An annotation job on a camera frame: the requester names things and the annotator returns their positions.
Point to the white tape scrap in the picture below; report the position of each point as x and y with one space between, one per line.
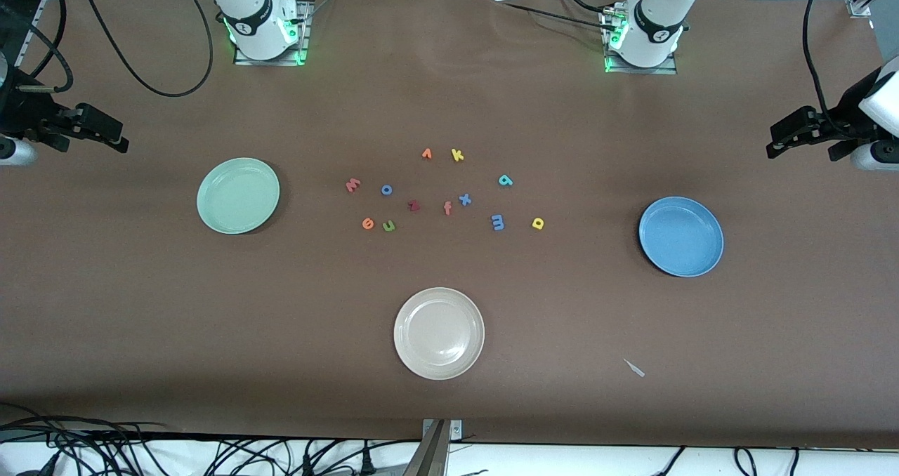
634 368

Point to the pink foam letter w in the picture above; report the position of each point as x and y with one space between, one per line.
353 185

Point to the blue foam letter m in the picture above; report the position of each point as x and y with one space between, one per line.
498 222

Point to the beige plate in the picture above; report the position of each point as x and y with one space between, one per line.
439 333

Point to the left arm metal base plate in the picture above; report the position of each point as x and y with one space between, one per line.
642 71

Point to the green plate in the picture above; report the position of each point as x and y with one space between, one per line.
237 195

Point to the black power plug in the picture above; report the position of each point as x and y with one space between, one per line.
366 465

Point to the blue plate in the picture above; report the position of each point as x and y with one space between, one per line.
681 237

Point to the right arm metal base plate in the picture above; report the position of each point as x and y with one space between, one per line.
270 62

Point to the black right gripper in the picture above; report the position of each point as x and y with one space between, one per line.
27 115

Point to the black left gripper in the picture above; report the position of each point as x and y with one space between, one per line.
845 115

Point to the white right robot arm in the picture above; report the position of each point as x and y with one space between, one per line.
253 12

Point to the brown paper table cover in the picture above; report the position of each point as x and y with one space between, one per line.
449 97

